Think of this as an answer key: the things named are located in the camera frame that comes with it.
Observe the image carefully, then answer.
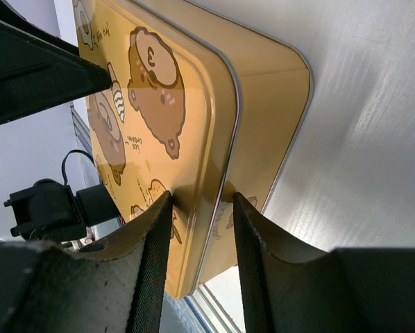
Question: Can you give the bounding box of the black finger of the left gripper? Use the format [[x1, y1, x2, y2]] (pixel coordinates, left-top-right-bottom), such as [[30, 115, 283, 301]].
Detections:
[[0, 20, 111, 125]]

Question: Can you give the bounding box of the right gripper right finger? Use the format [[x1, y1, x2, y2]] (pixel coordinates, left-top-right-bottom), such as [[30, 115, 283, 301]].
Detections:
[[233, 193, 415, 332]]

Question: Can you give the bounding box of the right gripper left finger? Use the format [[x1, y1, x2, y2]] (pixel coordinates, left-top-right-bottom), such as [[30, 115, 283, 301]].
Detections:
[[0, 191, 173, 332]]

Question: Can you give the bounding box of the silver tin lid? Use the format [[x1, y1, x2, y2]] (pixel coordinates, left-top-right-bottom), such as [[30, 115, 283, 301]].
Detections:
[[71, 1, 240, 298]]

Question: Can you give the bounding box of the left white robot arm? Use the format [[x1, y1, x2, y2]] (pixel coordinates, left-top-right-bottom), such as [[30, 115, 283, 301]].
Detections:
[[0, 19, 111, 243]]

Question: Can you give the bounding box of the gold chocolate box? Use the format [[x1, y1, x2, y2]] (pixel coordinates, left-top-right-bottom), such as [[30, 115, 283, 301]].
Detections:
[[130, 0, 314, 289]]

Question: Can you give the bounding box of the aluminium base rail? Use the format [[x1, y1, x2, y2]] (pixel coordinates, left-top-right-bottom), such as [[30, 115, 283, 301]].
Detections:
[[187, 284, 246, 332]]

